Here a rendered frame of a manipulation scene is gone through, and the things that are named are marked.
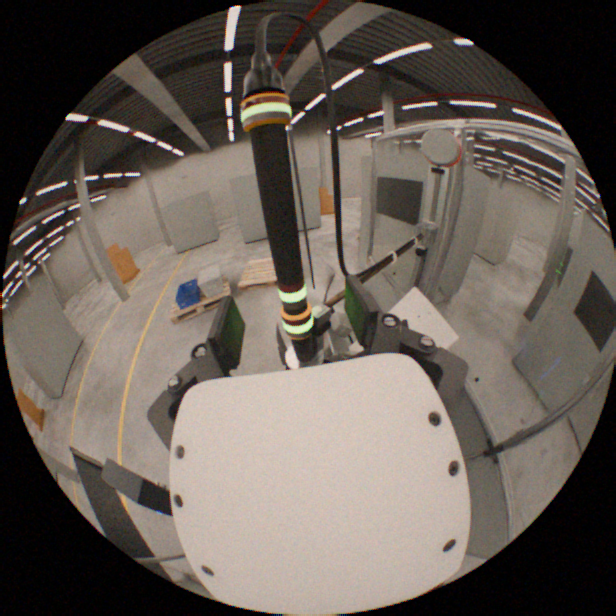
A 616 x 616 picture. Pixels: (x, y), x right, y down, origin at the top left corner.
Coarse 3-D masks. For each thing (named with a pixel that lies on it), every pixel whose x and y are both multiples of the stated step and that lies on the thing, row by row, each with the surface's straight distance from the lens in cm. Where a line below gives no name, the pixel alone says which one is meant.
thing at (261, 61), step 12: (252, 60) 23; (264, 60) 22; (252, 72) 21; (264, 72) 20; (276, 72) 21; (252, 84) 20; (264, 84) 19; (276, 84) 20; (300, 348) 28; (312, 348) 30; (300, 360) 32
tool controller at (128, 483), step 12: (108, 468) 94; (120, 468) 88; (108, 480) 92; (120, 480) 86; (132, 480) 81; (144, 480) 78; (120, 492) 85; (132, 492) 80; (144, 492) 78; (156, 492) 82; (168, 492) 87; (144, 504) 79; (156, 504) 83; (168, 504) 88
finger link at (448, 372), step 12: (444, 348) 10; (420, 360) 10; (432, 360) 10; (444, 360) 10; (456, 360) 10; (432, 372) 10; (444, 372) 10; (456, 372) 10; (444, 384) 9; (456, 384) 10; (444, 396) 9; (456, 396) 9
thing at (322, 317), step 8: (312, 304) 29; (320, 304) 29; (320, 312) 28; (328, 312) 28; (320, 320) 28; (328, 320) 29; (320, 328) 28; (328, 328) 30; (312, 336) 30; (320, 336) 30; (320, 344) 32; (288, 352) 34; (320, 352) 33; (288, 360) 33; (296, 360) 33; (312, 360) 32; (320, 360) 32; (296, 368) 32
